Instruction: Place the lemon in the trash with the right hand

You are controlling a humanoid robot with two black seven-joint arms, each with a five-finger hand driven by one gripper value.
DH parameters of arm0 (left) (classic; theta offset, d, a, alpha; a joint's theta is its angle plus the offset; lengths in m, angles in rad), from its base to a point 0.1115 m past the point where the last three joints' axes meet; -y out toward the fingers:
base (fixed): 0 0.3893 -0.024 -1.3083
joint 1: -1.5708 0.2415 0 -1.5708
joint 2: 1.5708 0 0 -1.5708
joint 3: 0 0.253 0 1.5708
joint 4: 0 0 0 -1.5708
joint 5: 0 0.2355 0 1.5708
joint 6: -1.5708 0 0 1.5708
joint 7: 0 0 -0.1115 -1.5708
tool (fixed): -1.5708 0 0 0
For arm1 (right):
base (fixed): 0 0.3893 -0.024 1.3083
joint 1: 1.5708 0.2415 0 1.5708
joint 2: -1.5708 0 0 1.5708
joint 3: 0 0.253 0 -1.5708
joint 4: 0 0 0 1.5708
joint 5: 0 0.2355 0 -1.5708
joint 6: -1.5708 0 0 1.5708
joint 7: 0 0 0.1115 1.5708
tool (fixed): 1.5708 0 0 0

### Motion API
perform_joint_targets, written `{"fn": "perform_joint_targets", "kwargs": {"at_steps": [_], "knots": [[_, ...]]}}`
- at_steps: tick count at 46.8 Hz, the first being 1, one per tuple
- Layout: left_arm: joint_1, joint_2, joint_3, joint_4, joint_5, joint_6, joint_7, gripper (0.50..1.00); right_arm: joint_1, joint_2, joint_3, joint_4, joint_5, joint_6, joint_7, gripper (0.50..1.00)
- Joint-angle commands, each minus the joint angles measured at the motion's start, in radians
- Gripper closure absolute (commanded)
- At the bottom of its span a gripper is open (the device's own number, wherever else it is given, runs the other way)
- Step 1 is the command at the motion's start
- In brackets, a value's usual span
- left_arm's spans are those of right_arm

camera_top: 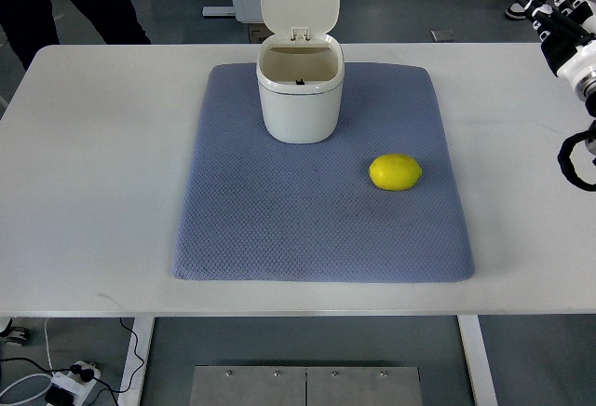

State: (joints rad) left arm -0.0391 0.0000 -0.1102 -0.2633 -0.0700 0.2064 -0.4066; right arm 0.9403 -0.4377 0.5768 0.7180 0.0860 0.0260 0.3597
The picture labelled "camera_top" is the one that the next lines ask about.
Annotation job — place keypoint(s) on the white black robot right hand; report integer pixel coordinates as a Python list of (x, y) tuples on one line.
[(566, 29)]

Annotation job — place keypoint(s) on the yellow lemon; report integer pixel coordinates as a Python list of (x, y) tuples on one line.
[(395, 172)]

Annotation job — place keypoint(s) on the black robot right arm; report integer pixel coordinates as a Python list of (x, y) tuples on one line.
[(576, 157)]

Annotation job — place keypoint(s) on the white trash bin with lid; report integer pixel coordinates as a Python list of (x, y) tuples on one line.
[(300, 70)]

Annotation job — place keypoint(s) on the black white sneaker near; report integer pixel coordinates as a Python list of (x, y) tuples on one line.
[(515, 12)]

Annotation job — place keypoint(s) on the blue textured mat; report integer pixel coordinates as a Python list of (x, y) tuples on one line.
[(256, 208)]

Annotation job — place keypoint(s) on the cardboard box behind bin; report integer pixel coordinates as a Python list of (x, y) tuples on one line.
[(258, 33)]

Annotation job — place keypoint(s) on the white right table leg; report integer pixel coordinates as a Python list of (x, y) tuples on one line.
[(478, 367)]

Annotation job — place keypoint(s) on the white table leg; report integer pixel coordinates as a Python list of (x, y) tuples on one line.
[(478, 367), (135, 367)]

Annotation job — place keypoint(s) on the metal floor plate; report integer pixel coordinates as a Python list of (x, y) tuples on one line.
[(297, 385)]

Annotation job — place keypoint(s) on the white left table leg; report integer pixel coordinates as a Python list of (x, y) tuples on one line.
[(135, 367)]

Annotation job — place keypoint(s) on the white power strip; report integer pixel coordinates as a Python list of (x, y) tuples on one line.
[(73, 387)]

